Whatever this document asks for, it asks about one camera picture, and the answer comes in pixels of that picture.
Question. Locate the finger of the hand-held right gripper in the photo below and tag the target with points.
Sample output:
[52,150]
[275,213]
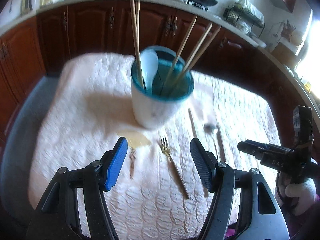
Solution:
[276,148]
[251,148]

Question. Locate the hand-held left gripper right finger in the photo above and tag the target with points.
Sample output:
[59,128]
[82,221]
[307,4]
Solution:
[202,165]

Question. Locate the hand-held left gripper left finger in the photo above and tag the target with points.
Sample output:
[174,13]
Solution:
[116,166]

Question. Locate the gold metal fork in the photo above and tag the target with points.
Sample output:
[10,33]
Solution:
[172,162]

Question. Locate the silver metal spoon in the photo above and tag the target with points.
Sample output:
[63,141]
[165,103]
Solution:
[211,132]

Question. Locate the white utensil holder teal rim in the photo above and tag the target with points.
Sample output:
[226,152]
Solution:
[155,110]

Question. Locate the white plastic spoon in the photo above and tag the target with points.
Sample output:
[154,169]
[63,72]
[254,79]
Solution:
[149,67]

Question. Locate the person's right hand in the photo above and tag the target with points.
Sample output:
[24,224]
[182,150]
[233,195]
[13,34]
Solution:
[300,192]

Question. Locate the quilted white tablecloth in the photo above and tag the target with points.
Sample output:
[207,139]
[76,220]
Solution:
[87,130]

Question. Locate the yellow packet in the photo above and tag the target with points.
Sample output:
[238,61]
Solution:
[307,86]

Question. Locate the wooden cutting board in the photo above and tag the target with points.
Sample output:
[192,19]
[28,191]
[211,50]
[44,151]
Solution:
[285,53]

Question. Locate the white bowl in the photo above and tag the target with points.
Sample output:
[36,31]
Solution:
[258,43]

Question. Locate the round woven strainer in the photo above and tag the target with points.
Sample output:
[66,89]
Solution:
[297,38]

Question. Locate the black dish rack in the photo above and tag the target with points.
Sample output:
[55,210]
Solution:
[243,17]

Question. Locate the dark wooden base cabinets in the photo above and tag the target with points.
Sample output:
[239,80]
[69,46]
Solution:
[87,30]

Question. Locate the white electric kettle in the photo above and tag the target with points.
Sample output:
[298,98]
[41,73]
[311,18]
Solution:
[34,0]

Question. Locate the wall utensil holder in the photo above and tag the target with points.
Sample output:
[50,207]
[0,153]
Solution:
[288,28]

